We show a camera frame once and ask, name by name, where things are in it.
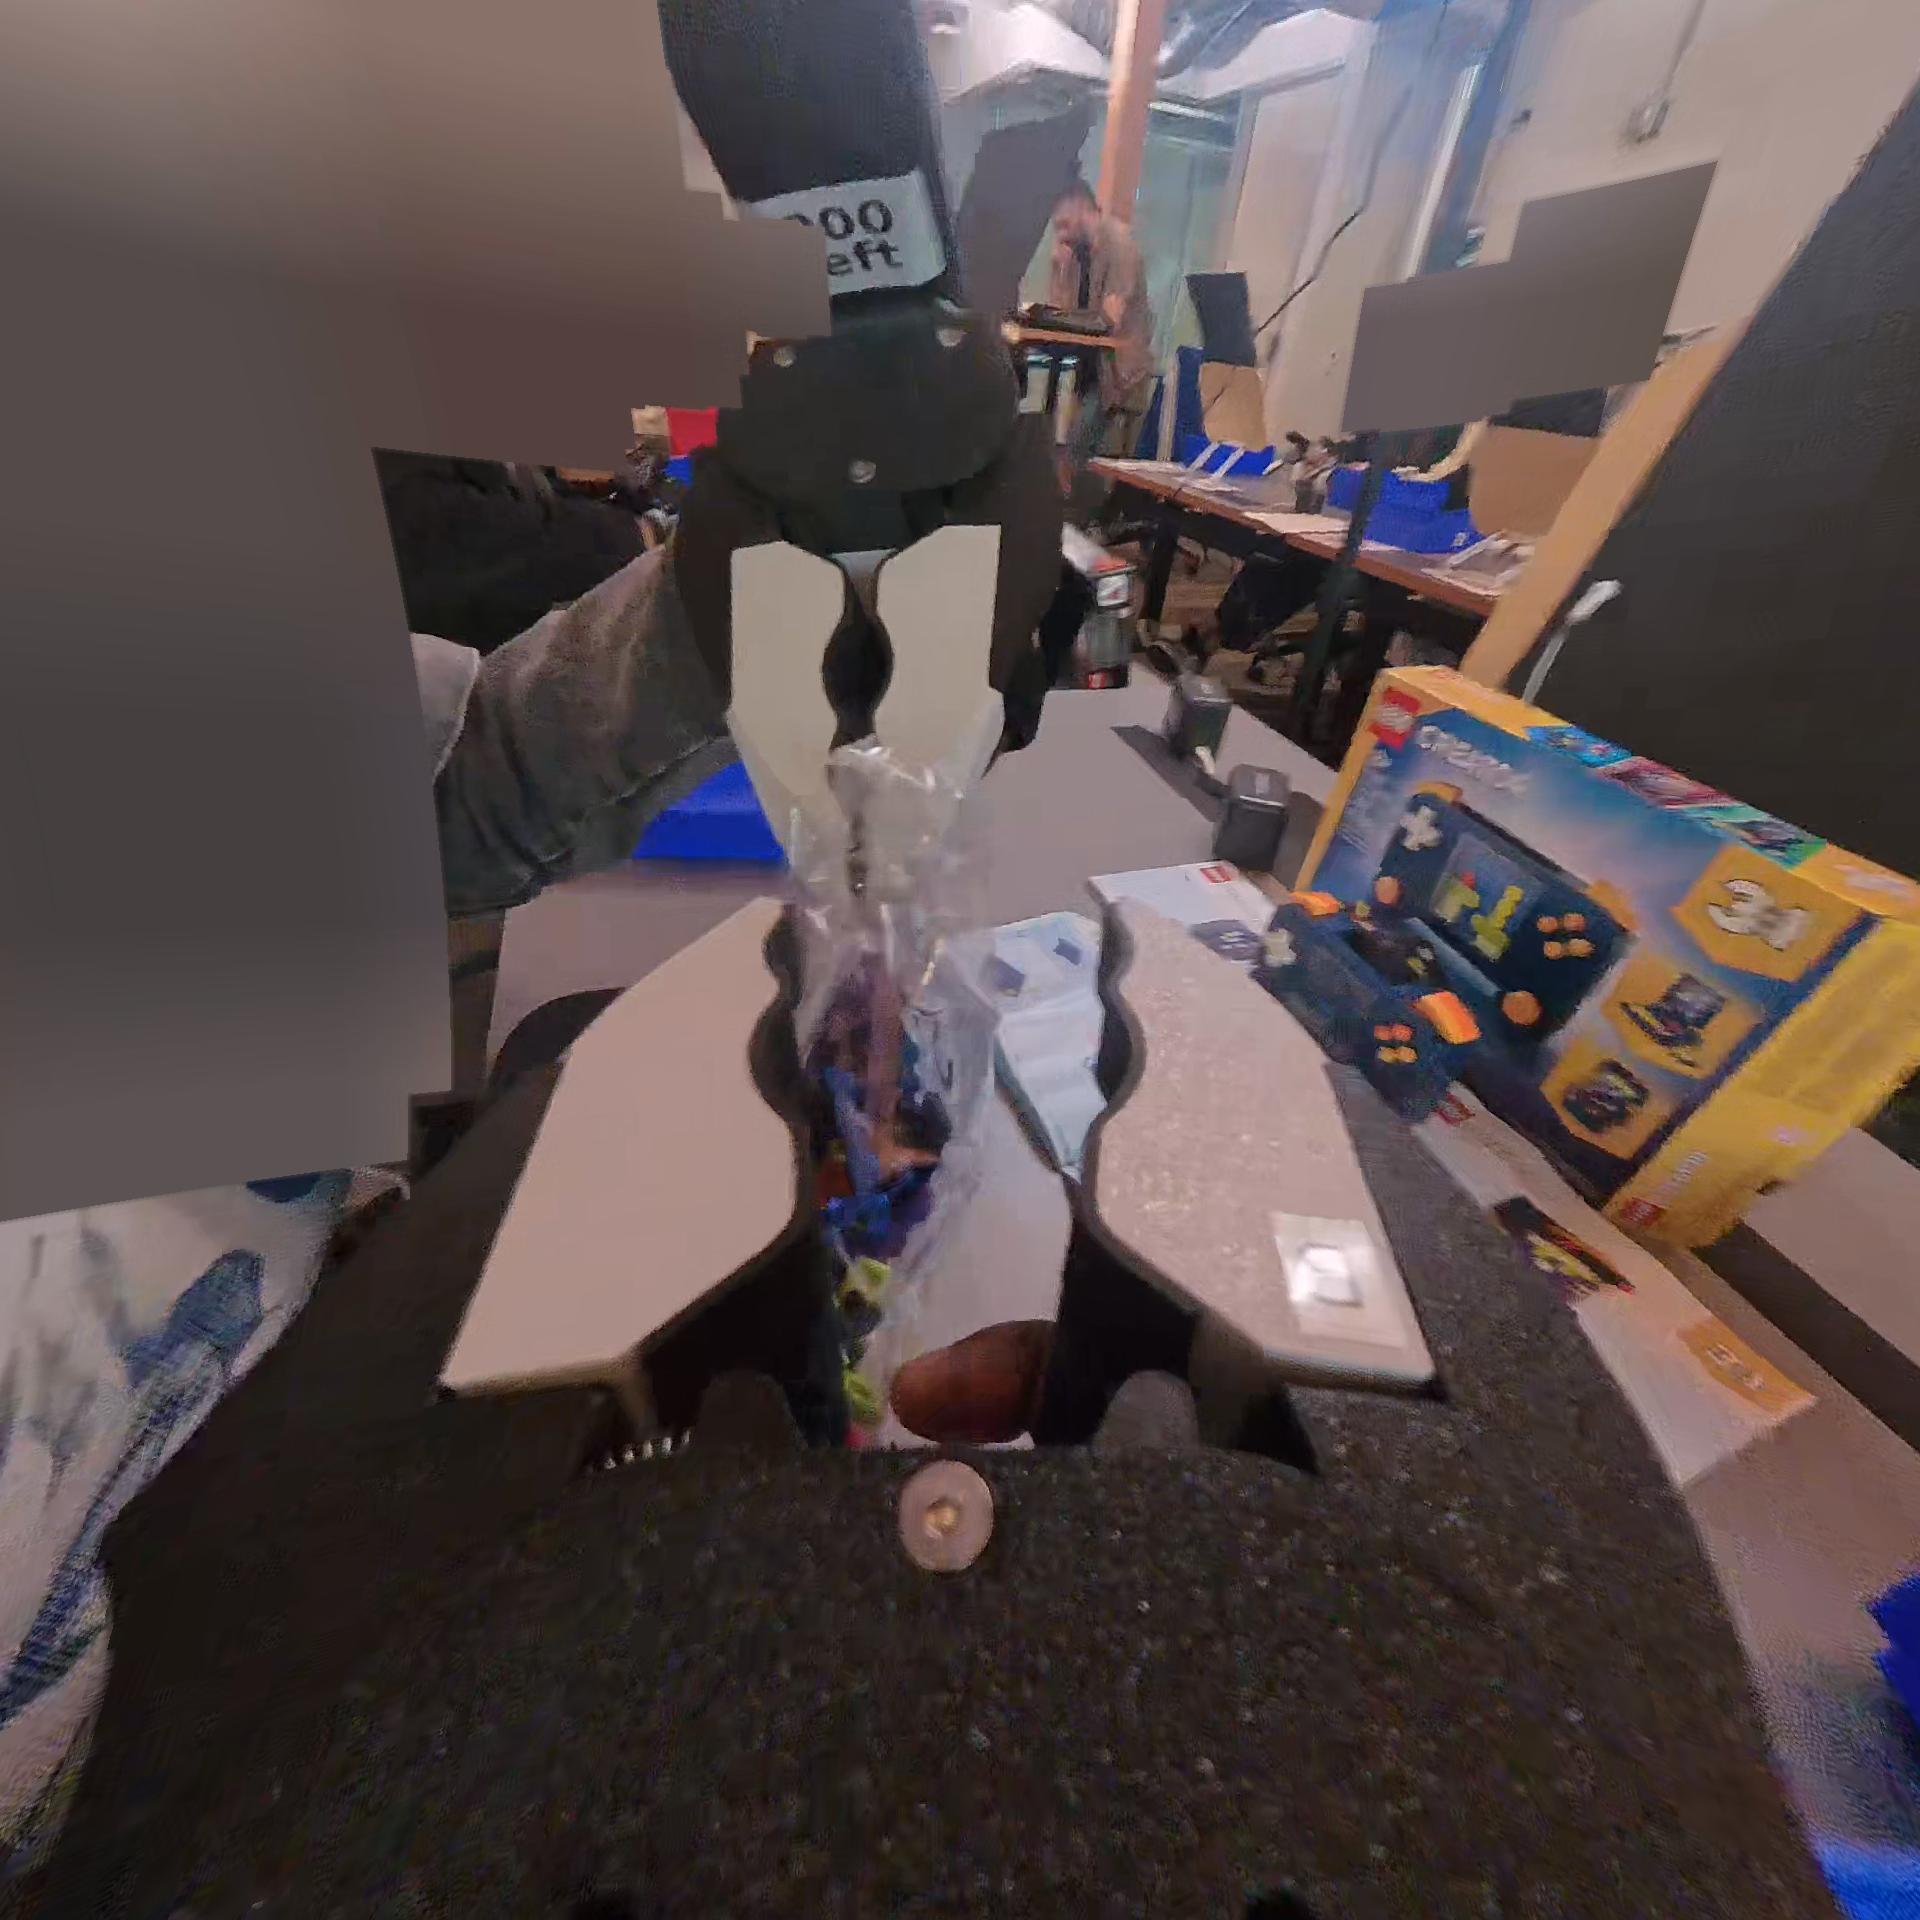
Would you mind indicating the row of distant blue bins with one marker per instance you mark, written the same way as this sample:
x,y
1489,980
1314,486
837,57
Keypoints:
x,y
1411,511

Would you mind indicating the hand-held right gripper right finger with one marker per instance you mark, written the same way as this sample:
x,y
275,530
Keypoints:
x,y
1230,1172

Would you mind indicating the long background table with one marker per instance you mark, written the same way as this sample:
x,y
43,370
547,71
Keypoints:
x,y
1320,534

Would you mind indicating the black panel with wooden rim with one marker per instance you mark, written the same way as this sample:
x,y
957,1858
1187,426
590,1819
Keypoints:
x,y
1770,524

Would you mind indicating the yellow toy brick set box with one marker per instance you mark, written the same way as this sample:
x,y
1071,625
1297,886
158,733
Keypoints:
x,y
1770,1051

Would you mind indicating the clear bag of toy bricks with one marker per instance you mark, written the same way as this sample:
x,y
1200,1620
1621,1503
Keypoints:
x,y
879,1051

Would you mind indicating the rainbow cover instruction booklet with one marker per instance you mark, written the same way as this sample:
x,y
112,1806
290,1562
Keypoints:
x,y
1170,901

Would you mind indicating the blue toy brick game console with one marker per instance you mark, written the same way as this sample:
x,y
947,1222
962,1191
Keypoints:
x,y
1350,991

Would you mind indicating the arcade cover instruction booklet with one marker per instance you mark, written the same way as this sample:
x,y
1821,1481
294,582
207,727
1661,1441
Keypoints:
x,y
1651,1319

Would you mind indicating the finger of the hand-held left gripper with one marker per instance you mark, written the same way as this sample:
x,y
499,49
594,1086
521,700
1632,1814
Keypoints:
x,y
774,646
945,646

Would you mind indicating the large blue plastic bin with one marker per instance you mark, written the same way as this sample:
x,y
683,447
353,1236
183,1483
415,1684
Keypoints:
x,y
705,819
1897,1635

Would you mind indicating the brick instruction booklet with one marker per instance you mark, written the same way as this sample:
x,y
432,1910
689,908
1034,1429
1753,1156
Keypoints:
x,y
1049,1051

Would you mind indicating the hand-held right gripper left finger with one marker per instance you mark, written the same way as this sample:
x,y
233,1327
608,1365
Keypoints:
x,y
646,1185

